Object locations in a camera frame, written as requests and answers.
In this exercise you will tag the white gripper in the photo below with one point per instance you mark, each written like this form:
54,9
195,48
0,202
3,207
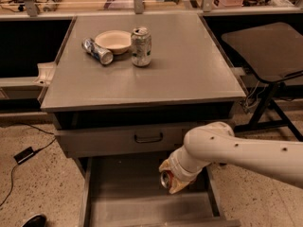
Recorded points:
177,167

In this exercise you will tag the red coke can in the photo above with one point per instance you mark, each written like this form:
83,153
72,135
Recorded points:
166,179

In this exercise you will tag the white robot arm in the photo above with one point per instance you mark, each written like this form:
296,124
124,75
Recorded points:
217,143

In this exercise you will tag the grey top drawer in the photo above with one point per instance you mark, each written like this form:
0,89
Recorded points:
120,140

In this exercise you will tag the open grey middle drawer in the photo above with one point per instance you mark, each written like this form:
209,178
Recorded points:
125,191

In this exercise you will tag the grey drawer cabinet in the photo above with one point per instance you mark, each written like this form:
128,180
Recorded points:
187,80

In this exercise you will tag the green white upright can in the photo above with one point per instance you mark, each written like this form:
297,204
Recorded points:
141,46

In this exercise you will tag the blue silver lying can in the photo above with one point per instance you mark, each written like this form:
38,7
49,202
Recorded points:
103,55

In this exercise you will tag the black shoe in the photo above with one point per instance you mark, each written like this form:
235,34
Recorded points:
38,220

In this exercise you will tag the white paper bowl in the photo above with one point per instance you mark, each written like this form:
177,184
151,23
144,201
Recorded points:
117,41

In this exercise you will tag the black power adapter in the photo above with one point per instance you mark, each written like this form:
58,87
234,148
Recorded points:
24,155

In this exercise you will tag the black stand table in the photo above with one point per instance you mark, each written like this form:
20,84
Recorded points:
273,53

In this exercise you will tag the black drawer handle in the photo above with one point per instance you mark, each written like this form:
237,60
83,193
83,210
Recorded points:
147,140

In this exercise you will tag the white plastic bracket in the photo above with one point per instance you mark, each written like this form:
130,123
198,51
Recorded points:
46,72

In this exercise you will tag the grey metal post left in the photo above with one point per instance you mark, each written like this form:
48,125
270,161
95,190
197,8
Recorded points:
32,8

